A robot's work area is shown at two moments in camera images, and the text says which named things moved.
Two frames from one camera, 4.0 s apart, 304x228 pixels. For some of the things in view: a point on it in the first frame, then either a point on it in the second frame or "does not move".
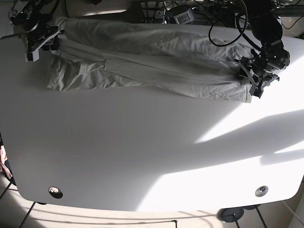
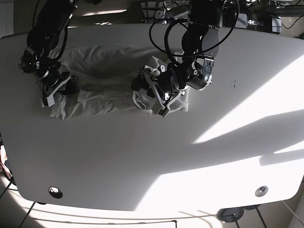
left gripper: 45,39 to 70,88
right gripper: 250,69 to 165,88
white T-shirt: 187,59 to 104,75
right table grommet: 261,191 does not move
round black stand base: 229,214 does not move
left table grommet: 55,192 does not move
